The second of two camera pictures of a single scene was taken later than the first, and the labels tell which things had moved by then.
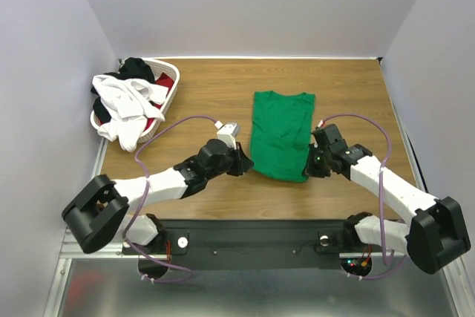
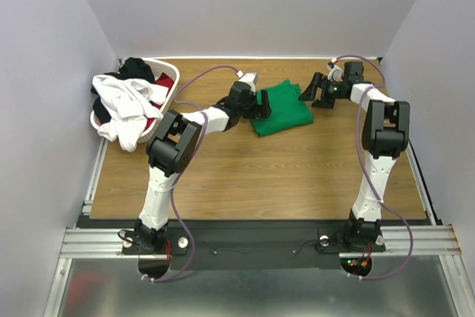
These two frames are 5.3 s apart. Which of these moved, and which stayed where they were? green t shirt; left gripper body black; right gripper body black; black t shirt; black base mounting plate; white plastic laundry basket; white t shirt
Moved: right gripper body black; green t shirt; left gripper body black
Stayed: white plastic laundry basket; black base mounting plate; black t shirt; white t shirt
